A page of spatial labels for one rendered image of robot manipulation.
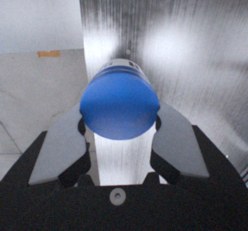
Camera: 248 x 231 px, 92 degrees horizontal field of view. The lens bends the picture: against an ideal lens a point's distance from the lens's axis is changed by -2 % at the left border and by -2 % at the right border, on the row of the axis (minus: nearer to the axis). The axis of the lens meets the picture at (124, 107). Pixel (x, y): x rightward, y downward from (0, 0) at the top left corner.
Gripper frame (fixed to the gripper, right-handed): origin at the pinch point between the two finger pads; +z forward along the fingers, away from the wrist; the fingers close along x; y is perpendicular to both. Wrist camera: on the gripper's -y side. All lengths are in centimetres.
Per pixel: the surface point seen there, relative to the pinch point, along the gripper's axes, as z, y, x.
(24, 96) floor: 100, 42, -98
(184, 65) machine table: 16.8, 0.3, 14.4
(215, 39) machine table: 16.8, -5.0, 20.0
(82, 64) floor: 100, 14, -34
